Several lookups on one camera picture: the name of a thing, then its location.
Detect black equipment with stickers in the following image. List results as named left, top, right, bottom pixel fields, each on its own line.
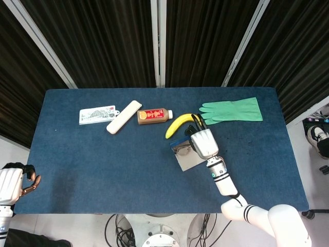
left=302, top=115, right=329, bottom=128

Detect white printed card pack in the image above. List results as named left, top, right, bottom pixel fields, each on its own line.
left=78, top=105, right=120, bottom=126

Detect black and white sneaker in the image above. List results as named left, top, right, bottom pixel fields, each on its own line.
left=306, top=125, right=329, bottom=160

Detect green rubber glove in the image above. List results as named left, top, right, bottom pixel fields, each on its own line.
left=198, top=97, right=264, bottom=126

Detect blue table mat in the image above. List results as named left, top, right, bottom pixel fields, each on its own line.
left=13, top=87, right=309, bottom=215

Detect thin wire eyeglasses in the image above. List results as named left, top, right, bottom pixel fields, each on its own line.
left=173, top=145, right=192, bottom=156

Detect black clothing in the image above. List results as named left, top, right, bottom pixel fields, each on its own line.
left=5, top=228, right=72, bottom=247

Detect blue rectangular box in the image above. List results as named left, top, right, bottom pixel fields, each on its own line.
left=169, top=136, right=208, bottom=172

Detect black cable bundle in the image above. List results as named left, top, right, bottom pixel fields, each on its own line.
left=189, top=213, right=232, bottom=247
left=104, top=214, right=136, bottom=247

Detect cream oblong case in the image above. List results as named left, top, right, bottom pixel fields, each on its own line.
left=106, top=100, right=143, bottom=135

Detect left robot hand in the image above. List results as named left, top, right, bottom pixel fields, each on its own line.
left=0, top=162, right=42, bottom=206

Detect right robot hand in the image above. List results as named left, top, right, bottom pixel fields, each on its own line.
left=184, top=114, right=219, bottom=160

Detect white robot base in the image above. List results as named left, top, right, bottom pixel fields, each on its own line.
left=122, top=213, right=206, bottom=247

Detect brown juice bottle red label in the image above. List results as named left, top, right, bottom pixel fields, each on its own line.
left=137, top=108, right=173, bottom=126

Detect yellow banana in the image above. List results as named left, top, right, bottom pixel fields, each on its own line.
left=165, top=113, right=201, bottom=140

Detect black wheeled stand foot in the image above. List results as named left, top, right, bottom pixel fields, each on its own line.
left=301, top=209, right=329, bottom=220

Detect dark pleated curtain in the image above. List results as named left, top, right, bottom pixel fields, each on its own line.
left=0, top=0, right=68, bottom=149
left=20, top=0, right=157, bottom=89
left=166, top=0, right=263, bottom=87
left=228, top=0, right=329, bottom=125

